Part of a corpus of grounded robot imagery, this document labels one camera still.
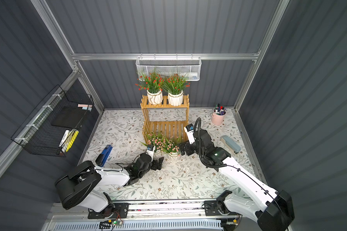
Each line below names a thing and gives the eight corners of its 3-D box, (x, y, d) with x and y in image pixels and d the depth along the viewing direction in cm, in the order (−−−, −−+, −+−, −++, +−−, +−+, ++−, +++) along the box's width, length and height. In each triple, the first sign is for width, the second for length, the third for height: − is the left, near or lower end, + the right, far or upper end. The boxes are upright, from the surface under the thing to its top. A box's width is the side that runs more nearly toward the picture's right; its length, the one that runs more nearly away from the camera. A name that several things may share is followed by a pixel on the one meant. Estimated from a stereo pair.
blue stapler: (97, 166, 91) (93, 162, 87) (107, 147, 100) (104, 144, 96) (103, 167, 91) (99, 163, 87) (112, 148, 99) (109, 144, 95)
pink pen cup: (212, 125, 112) (215, 113, 101) (210, 118, 117) (213, 105, 106) (222, 125, 112) (227, 113, 101) (220, 118, 117) (225, 105, 106)
